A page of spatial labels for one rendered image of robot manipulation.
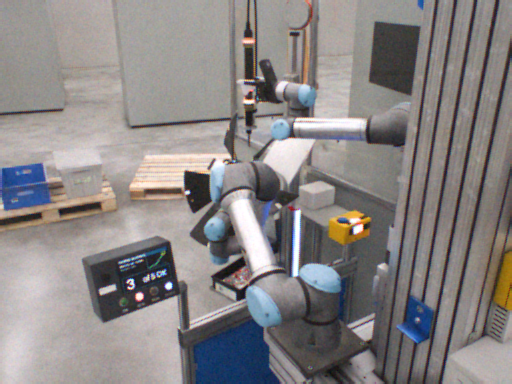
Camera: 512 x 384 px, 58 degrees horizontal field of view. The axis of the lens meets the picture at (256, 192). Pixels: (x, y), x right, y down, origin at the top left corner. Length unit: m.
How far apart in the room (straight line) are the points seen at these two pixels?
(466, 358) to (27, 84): 8.42
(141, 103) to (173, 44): 1.01
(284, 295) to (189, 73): 6.38
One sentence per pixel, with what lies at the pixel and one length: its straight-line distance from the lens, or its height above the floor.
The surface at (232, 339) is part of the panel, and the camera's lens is 1.97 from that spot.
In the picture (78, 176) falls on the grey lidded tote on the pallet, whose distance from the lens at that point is 4.72.
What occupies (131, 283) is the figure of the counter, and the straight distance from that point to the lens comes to 1.52.
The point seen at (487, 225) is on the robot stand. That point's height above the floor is 1.55.
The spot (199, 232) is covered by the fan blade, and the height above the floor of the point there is 0.97.
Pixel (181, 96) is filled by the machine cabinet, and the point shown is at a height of 0.45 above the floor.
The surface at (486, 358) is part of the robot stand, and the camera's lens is 1.24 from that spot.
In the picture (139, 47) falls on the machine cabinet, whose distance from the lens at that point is 7.33.
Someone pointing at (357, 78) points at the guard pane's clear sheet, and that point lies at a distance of 2.52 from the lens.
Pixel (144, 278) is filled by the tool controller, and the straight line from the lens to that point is 1.53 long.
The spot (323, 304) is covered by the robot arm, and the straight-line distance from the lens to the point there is 1.34.
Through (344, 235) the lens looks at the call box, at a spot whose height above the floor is 1.03.
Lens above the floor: 2.00
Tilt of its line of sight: 24 degrees down
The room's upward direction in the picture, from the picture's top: straight up
